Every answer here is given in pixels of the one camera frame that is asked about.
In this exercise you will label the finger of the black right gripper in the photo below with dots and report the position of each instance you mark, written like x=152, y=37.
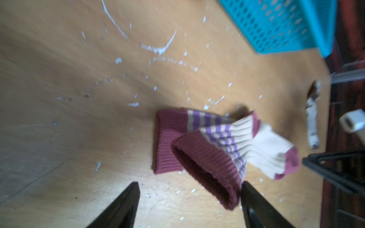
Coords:
x=344, y=170

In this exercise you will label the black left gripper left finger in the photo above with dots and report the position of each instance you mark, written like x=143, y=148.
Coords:
x=121, y=213

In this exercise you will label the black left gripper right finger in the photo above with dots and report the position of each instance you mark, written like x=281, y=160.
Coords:
x=258, y=212

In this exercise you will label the cream maroon sock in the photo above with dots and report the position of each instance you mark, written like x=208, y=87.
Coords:
x=172, y=124
x=216, y=150

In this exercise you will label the white striped sock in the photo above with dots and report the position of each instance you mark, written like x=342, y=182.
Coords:
x=311, y=114

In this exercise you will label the teal plastic basket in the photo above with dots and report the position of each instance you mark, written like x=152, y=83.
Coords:
x=272, y=26

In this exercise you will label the aluminium corner frame right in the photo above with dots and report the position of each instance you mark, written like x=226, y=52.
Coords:
x=352, y=72

